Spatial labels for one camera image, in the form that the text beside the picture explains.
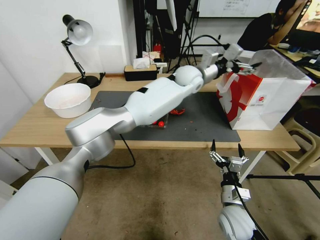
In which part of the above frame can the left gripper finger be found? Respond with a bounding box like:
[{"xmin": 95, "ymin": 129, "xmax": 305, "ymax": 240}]
[
  {"xmin": 236, "ymin": 61, "xmax": 262, "ymax": 69},
  {"xmin": 237, "ymin": 67, "xmax": 256, "ymax": 76}
]

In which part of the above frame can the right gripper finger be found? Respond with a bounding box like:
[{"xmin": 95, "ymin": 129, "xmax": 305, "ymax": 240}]
[
  {"xmin": 237, "ymin": 143, "xmax": 250, "ymax": 163},
  {"xmin": 209, "ymin": 139, "xmax": 225, "ymax": 167}
]

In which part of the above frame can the red and white delivery bag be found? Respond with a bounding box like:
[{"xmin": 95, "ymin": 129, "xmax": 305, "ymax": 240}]
[{"xmin": 216, "ymin": 49, "xmax": 317, "ymax": 131}]

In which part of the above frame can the clear disposable takeout box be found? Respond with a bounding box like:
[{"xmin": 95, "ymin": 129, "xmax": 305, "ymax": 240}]
[{"xmin": 139, "ymin": 107, "xmax": 187, "ymax": 130}]

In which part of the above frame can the black tissue box wooden lid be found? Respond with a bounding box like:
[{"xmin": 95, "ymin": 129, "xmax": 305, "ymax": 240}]
[{"xmin": 124, "ymin": 64, "xmax": 158, "ymax": 82}]

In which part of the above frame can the white table leg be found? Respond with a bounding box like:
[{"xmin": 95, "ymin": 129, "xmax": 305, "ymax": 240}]
[
  {"xmin": 239, "ymin": 151, "xmax": 266, "ymax": 184},
  {"xmin": 34, "ymin": 147, "xmax": 58, "ymax": 166}
]

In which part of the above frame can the dark grey desk mat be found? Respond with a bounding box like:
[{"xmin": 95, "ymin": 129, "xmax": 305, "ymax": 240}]
[{"xmin": 88, "ymin": 90, "xmax": 241, "ymax": 143}]

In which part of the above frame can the person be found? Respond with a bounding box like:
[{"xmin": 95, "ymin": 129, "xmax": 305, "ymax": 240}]
[{"xmin": 237, "ymin": 0, "xmax": 309, "ymax": 53}]

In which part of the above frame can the black tripod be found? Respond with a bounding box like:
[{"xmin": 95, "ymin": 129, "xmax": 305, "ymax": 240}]
[{"xmin": 167, "ymin": 0, "xmax": 202, "ymax": 73}]

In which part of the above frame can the wooden side desk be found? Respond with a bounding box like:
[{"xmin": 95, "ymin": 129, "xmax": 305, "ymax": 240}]
[{"xmin": 269, "ymin": 42, "xmax": 320, "ymax": 84}]

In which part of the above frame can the black stand bar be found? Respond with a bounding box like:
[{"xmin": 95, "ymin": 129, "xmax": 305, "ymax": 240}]
[{"xmin": 246, "ymin": 173, "xmax": 320, "ymax": 198}]

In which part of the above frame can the whiteboard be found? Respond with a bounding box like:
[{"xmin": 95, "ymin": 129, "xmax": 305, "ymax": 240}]
[{"xmin": 197, "ymin": 0, "xmax": 284, "ymax": 18}]

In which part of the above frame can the beige plastic stool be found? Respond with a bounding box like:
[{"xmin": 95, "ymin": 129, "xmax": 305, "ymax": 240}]
[{"xmin": 282, "ymin": 117, "xmax": 320, "ymax": 175}]

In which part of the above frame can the white tissue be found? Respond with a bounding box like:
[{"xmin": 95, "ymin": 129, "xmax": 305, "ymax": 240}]
[{"xmin": 133, "ymin": 58, "xmax": 151, "ymax": 70}]

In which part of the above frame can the black and silver desk lamp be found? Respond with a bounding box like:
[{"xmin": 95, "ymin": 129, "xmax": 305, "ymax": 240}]
[{"xmin": 61, "ymin": 14, "xmax": 100, "ymax": 89}]

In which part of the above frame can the white paper bowl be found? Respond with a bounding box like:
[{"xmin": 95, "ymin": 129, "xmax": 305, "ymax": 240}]
[{"xmin": 44, "ymin": 84, "xmax": 92, "ymax": 119}]

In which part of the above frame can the white cabinet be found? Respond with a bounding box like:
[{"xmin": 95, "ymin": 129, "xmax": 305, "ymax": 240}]
[{"xmin": 0, "ymin": 145, "xmax": 42, "ymax": 200}]

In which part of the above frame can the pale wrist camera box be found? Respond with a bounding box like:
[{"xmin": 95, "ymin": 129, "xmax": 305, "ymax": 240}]
[
  {"xmin": 223, "ymin": 43, "xmax": 244, "ymax": 61},
  {"xmin": 230, "ymin": 156, "xmax": 244, "ymax": 171}
]

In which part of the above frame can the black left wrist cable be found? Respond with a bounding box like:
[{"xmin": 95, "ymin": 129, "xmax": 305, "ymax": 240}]
[{"xmin": 191, "ymin": 34, "xmax": 232, "ymax": 54}]

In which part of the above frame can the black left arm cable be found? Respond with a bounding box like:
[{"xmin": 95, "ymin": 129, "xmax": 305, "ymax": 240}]
[{"xmin": 85, "ymin": 134, "xmax": 136, "ymax": 171}]

